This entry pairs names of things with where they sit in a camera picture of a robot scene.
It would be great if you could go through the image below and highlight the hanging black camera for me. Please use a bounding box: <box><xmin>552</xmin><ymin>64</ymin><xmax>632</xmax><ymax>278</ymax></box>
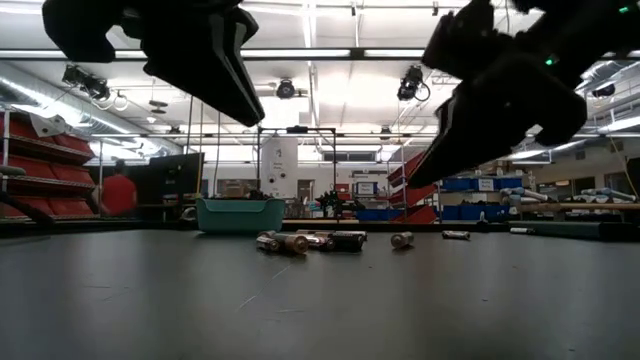
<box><xmin>276</xmin><ymin>78</ymin><xmax>297</xmax><ymax>100</ymax></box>
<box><xmin>397</xmin><ymin>64</ymin><xmax>432</xmax><ymax>102</ymax></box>
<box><xmin>62</xmin><ymin>64</ymin><xmax>112</xmax><ymax>101</ymax></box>

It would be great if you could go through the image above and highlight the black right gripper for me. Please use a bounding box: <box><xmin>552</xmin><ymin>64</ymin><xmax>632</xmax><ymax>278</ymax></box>
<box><xmin>408</xmin><ymin>0</ymin><xmax>589</xmax><ymax>189</ymax></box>

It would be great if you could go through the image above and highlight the metal shelf rack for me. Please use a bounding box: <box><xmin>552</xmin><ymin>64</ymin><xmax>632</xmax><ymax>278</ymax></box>
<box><xmin>0</xmin><ymin>107</ymin><xmax>104</xmax><ymax>221</ymax></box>

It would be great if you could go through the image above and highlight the black stand frame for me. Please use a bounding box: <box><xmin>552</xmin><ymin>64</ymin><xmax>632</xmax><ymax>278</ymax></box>
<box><xmin>256</xmin><ymin>127</ymin><xmax>339</xmax><ymax>221</ymax></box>

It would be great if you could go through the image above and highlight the black display screen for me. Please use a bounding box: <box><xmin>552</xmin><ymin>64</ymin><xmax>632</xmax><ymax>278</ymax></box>
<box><xmin>147</xmin><ymin>152</ymin><xmax>205</xmax><ymax>197</ymax></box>

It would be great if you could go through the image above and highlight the white plastic cover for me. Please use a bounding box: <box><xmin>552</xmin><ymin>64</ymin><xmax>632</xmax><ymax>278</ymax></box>
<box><xmin>28</xmin><ymin>112</ymin><xmax>69</xmax><ymax>139</ymax></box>

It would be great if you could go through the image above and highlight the black copper AA battery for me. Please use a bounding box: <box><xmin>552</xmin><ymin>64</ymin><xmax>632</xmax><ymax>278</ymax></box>
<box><xmin>272</xmin><ymin>232</ymin><xmax>310</xmax><ymax>255</ymax></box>
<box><xmin>332</xmin><ymin>230</ymin><xmax>367</xmax><ymax>253</ymax></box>
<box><xmin>390</xmin><ymin>231</ymin><xmax>415</xmax><ymax>250</ymax></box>

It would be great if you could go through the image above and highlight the long ceiling light bar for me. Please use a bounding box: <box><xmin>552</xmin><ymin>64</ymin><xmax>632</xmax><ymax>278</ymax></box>
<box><xmin>0</xmin><ymin>48</ymin><xmax>426</xmax><ymax>62</ymax></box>

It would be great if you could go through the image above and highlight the wooden table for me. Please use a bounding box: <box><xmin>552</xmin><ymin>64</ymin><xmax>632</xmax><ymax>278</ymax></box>
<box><xmin>519</xmin><ymin>201</ymin><xmax>640</xmax><ymax>212</ymax></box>

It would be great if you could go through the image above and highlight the white pillar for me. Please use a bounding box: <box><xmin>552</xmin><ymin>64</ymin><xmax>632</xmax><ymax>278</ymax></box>
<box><xmin>260</xmin><ymin>137</ymin><xmax>300</xmax><ymax>201</ymax></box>

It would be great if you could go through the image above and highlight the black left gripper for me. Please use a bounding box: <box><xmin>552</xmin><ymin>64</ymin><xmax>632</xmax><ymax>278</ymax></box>
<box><xmin>112</xmin><ymin>0</ymin><xmax>266</xmax><ymax>127</ymax></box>

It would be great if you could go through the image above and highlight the red storage bin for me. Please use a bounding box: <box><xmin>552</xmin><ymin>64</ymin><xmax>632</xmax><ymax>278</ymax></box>
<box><xmin>7</xmin><ymin>154</ymin><xmax>57</xmax><ymax>180</ymax></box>
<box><xmin>0</xmin><ymin>113</ymin><xmax>36</xmax><ymax>141</ymax></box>
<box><xmin>47</xmin><ymin>197</ymin><xmax>96</xmax><ymax>217</ymax></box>
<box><xmin>52</xmin><ymin>132</ymin><xmax>96</xmax><ymax>157</ymax></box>
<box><xmin>4</xmin><ymin>195</ymin><xmax>55</xmax><ymax>219</ymax></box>
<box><xmin>49</xmin><ymin>162</ymin><xmax>97</xmax><ymax>185</ymax></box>

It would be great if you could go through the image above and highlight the cardboard box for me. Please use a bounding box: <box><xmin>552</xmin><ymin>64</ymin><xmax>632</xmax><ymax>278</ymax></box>
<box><xmin>217</xmin><ymin>178</ymin><xmax>251</xmax><ymax>199</ymax></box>

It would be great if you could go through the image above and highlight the person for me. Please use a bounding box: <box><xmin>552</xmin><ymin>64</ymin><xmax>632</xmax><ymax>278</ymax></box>
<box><xmin>99</xmin><ymin>159</ymin><xmax>139</xmax><ymax>217</ymax></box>

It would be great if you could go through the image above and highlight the tilted red bin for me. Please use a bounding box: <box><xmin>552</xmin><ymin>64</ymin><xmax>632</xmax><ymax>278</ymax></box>
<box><xmin>394</xmin><ymin>204</ymin><xmax>440</xmax><ymax>225</ymax></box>
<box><xmin>388</xmin><ymin>182</ymin><xmax>438</xmax><ymax>207</ymax></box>
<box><xmin>387</xmin><ymin>152</ymin><xmax>426</xmax><ymax>184</ymax></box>

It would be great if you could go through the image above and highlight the silver air duct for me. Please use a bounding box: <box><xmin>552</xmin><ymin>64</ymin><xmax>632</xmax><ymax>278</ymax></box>
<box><xmin>0</xmin><ymin>62</ymin><xmax>184</xmax><ymax>157</ymax></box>

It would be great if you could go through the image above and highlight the teal plastic bin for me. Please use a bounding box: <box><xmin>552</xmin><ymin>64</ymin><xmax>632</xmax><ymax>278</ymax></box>
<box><xmin>195</xmin><ymin>197</ymin><xmax>286</xmax><ymax>234</ymax></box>

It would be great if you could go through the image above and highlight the blue storage bin row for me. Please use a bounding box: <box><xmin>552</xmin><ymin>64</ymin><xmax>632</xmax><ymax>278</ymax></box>
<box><xmin>439</xmin><ymin>177</ymin><xmax>524</xmax><ymax>193</ymax></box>
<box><xmin>442</xmin><ymin>203</ymin><xmax>511</xmax><ymax>223</ymax></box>

